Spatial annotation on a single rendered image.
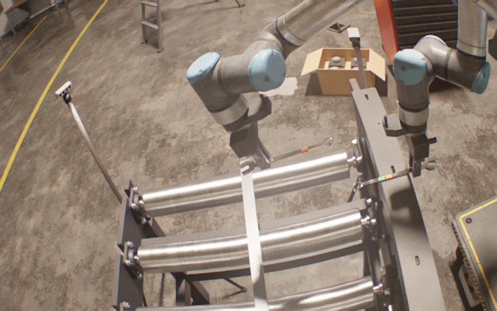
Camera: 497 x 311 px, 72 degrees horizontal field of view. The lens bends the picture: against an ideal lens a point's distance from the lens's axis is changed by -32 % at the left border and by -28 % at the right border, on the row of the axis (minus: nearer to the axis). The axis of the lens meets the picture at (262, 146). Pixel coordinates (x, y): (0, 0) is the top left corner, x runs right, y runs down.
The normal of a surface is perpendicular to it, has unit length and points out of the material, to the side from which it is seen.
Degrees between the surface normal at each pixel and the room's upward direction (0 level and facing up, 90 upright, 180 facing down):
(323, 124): 0
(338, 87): 90
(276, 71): 80
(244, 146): 93
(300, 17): 64
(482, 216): 0
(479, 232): 0
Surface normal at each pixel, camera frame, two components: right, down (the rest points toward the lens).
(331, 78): -0.25, 0.69
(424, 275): -0.24, -0.73
